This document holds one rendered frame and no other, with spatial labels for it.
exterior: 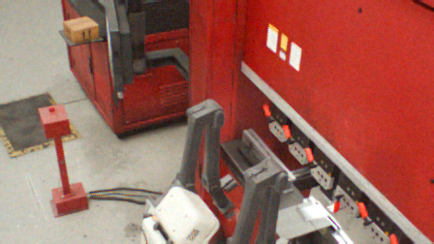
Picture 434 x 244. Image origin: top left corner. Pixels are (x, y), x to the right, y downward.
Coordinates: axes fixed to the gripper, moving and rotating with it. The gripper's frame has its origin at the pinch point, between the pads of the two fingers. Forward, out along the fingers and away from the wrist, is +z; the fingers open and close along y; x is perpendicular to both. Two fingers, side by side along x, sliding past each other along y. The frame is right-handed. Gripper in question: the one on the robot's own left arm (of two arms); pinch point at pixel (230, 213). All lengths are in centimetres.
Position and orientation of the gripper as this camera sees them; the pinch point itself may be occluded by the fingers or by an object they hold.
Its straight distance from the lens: 249.3
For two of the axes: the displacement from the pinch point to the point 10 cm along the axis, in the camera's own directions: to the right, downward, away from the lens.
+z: 3.2, 6.0, 7.3
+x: -7.9, 6.0, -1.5
